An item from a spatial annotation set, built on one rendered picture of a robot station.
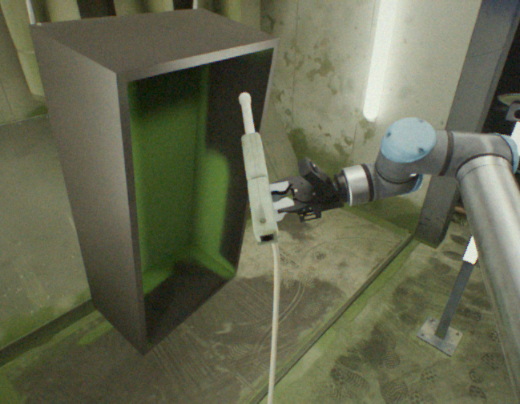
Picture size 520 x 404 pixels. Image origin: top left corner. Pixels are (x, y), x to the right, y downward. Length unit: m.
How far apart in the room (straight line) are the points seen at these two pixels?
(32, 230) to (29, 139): 0.53
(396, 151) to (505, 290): 0.31
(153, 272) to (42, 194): 0.86
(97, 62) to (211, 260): 1.33
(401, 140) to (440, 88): 1.99
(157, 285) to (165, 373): 0.50
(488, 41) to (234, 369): 2.32
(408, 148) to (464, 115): 1.98
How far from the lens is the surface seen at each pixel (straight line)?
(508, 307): 0.55
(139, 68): 0.88
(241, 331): 2.24
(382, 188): 0.84
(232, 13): 2.71
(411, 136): 0.74
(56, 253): 2.41
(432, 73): 2.71
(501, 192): 0.68
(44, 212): 2.43
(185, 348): 2.21
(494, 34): 2.60
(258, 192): 0.78
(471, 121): 2.70
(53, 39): 1.04
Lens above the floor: 1.80
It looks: 32 degrees down
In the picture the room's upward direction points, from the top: straight up
